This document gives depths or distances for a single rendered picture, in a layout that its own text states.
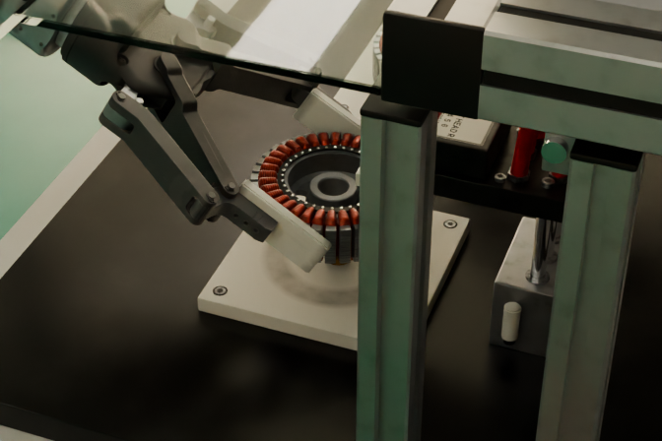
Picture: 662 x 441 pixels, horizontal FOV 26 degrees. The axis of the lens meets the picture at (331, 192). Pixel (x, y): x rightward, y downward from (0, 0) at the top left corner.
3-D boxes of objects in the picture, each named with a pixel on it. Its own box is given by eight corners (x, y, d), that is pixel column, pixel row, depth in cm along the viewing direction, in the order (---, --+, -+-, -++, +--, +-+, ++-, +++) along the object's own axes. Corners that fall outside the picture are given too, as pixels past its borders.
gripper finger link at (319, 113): (292, 117, 102) (296, 111, 103) (370, 175, 103) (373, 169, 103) (311, 92, 100) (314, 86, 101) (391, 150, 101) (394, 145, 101)
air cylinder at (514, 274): (487, 344, 95) (493, 281, 92) (515, 276, 101) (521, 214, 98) (562, 362, 94) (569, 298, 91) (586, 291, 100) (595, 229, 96)
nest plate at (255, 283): (197, 310, 98) (196, 296, 97) (280, 188, 109) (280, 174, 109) (406, 364, 94) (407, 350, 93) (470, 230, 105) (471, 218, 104)
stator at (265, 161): (224, 243, 96) (223, 200, 94) (290, 154, 105) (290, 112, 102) (380, 286, 93) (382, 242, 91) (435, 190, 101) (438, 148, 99)
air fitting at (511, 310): (498, 345, 93) (501, 309, 92) (502, 333, 94) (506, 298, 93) (514, 348, 93) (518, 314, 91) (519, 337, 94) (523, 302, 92)
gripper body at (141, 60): (99, 17, 102) (204, 95, 103) (37, 76, 96) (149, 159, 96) (140, -56, 97) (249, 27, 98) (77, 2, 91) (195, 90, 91)
